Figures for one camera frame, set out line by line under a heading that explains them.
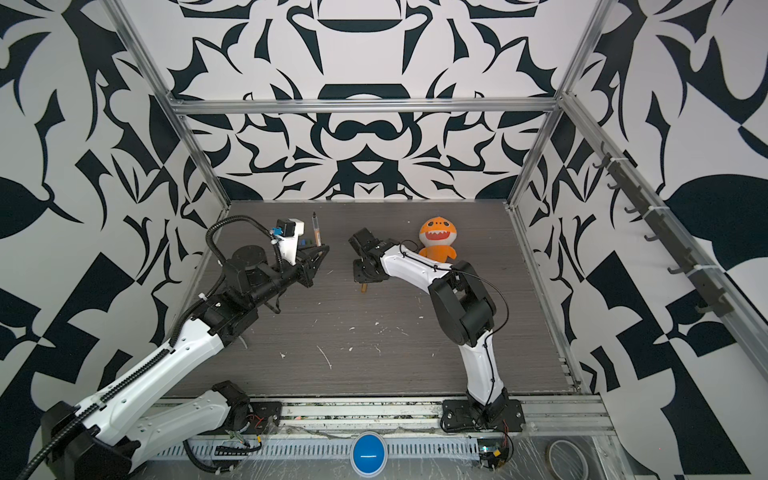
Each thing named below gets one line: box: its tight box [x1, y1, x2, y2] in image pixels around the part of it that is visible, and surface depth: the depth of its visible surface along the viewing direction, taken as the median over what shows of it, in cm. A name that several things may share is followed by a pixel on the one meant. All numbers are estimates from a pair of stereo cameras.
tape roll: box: [545, 439, 590, 480], surface depth 70 cm
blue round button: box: [350, 431, 388, 478], surface depth 70 cm
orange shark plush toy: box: [418, 216, 457, 263], surface depth 104 cm
